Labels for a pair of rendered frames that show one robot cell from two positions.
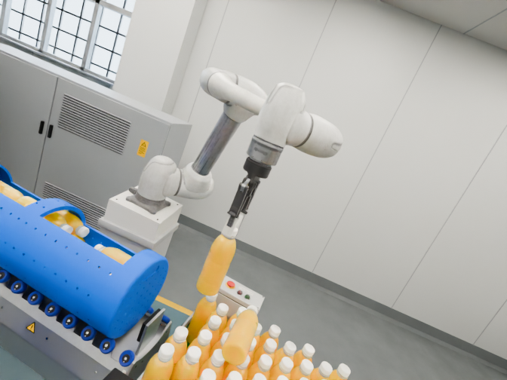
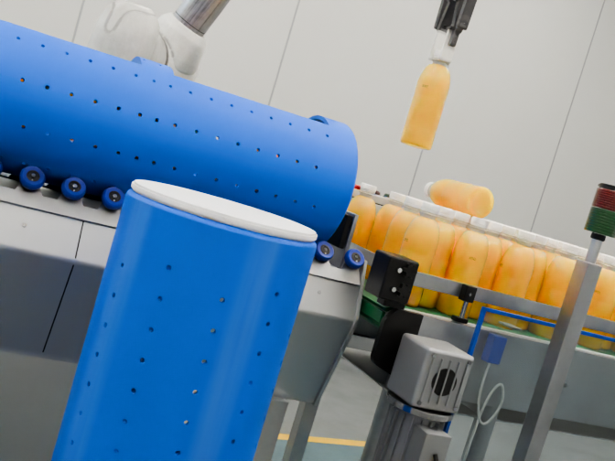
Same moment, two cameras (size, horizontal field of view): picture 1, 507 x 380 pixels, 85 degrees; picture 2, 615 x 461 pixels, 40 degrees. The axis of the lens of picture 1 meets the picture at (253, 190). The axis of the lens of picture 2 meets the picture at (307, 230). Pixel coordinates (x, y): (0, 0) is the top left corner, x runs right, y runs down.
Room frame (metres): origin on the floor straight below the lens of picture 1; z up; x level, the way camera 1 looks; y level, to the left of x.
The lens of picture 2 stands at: (-0.74, 1.28, 1.13)
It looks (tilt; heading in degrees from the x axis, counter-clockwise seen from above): 4 degrees down; 325
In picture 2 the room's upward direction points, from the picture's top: 17 degrees clockwise
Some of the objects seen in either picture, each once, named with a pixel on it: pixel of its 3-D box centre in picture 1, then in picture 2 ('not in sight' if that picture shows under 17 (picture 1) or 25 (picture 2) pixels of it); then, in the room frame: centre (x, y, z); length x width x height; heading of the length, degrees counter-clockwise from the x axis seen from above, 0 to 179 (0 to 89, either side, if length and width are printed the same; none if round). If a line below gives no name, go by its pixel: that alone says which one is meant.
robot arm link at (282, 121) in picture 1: (284, 115); not in sight; (0.77, 0.00, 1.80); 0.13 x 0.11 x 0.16; 125
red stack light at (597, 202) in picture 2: not in sight; (609, 200); (0.35, -0.17, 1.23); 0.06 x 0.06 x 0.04
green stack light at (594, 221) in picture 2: not in sight; (602, 222); (0.35, -0.17, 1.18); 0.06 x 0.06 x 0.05
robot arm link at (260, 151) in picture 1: (264, 151); not in sight; (0.76, 0.01, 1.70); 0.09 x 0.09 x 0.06
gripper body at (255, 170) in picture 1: (253, 176); not in sight; (0.76, 0.01, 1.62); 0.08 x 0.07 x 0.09; 168
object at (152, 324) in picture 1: (149, 329); (337, 237); (0.77, 0.14, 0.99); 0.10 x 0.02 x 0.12; 169
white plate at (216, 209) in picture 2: not in sight; (225, 209); (0.34, 0.68, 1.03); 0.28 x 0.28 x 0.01
